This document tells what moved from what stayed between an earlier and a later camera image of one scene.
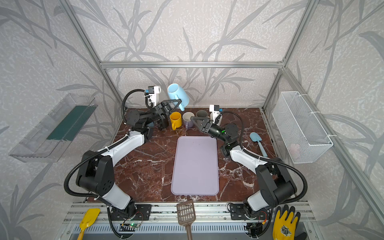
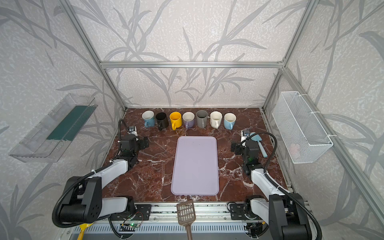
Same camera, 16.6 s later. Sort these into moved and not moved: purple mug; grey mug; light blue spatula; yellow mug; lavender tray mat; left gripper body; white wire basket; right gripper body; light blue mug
Moved: light blue mug; left gripper body; right gripper body
Not moved: purple mug; lavender tray mat; light blue spatula; yellow mug; grey mug; white wire basket
